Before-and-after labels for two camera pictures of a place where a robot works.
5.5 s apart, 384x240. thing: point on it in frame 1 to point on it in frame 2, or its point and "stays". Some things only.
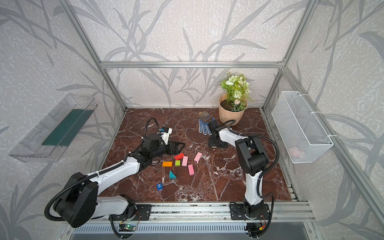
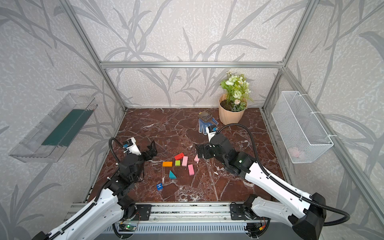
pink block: x=198 y=157 stays
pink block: x=191 y=169 stays
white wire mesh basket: x=303 y=137 stays
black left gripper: x=170 y=147 to x=147 y=154
